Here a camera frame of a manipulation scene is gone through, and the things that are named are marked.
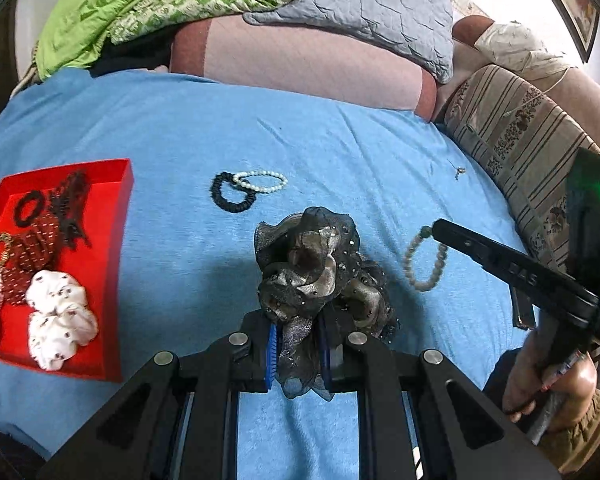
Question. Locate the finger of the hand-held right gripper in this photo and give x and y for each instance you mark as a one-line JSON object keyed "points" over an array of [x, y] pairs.
{"points": [[524, 312], [505, 265]]}

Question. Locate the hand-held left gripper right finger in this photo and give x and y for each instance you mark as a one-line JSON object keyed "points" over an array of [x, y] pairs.
{"points": [[326, 365]]}

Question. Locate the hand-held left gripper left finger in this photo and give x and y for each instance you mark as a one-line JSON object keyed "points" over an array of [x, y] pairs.
{"points": [[272, 355]]}

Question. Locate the dark sheer organza scrunchie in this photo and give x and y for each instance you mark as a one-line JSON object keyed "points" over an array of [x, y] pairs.
{"points": [[305, 260]]}

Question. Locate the red tray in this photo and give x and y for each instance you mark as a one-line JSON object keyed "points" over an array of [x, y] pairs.
{"points": [[105, 260]]}

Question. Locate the white cherry print scrunchie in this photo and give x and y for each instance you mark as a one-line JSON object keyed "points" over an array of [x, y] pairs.
{"points": [[60, 310]]}

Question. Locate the black claw hair clip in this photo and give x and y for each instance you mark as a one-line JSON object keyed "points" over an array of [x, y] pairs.
{"points": [[67, 200]]}

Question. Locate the red polka dot scrunchie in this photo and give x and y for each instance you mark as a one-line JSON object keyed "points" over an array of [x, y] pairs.
{"points": [[37, 245]]}

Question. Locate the black scrunchie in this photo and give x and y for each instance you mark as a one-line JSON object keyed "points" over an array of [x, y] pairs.
{"points": [[19, 210]]}

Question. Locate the person's right hand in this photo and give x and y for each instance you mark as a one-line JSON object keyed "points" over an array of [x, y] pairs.
{"points": [[577, 380]]}

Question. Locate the striped floral pillow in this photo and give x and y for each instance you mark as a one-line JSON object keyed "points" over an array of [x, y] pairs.
{"points": [[520, 125]]}

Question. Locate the person's khaki clothing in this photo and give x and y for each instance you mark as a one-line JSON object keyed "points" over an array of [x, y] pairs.
{"points": [[580, 440]]}

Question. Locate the white pillow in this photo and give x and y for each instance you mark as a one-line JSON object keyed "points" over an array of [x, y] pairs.
{"points": [[510, 45]]}

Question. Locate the blue blanket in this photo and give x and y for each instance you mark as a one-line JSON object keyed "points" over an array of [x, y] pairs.
{"points": [[330, 160]]}

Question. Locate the framed picture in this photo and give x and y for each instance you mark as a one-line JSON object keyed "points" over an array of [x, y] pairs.
{"points": [[580, 15]]}

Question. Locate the grey quilted pillow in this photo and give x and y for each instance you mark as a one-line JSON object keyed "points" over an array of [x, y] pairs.
{"points": [[380, 10]]}

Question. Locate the green quilt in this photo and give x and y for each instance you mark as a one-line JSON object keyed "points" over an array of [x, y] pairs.
{"points": [[105, 5]]}

